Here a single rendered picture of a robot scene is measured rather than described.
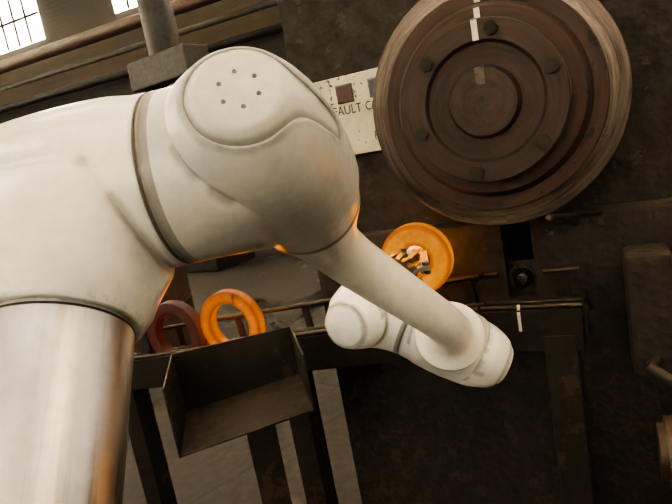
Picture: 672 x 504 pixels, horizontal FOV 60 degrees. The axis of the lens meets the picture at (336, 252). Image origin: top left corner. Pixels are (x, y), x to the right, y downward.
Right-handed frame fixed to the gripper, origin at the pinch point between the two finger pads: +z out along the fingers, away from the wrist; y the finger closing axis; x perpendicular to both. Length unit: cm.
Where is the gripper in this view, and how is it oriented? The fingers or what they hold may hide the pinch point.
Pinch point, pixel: (415, 251)
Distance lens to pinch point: 125.5
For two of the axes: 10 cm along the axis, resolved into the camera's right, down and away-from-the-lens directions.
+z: 3.8, -2.8, 8.8
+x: -2.0, -9.5, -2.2
